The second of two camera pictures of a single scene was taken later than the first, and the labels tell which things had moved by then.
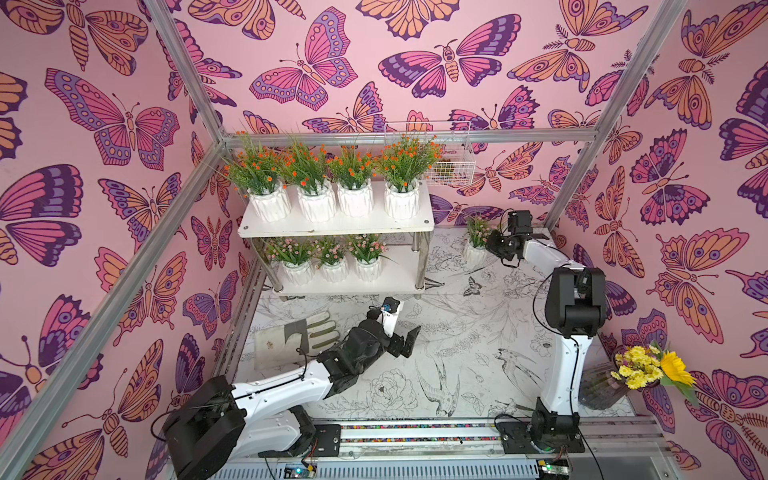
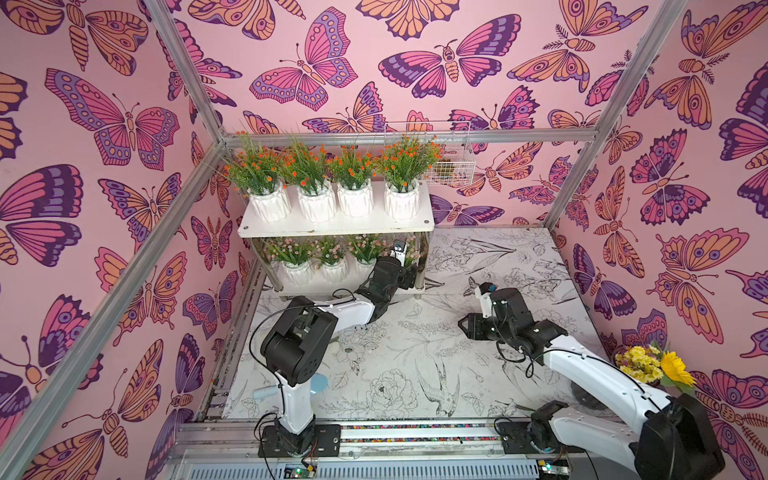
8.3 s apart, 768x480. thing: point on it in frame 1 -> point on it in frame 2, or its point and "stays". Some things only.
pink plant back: [367, 251] stays
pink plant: [294, 255] stays
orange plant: [259, 171] stays
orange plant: [307, 171] stays
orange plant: [404, 162] stays
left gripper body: [392, 345] -> [406, 281]
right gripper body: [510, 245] -> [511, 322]
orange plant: [352, 171] stays
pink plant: [478, 231] -> [413, 254]
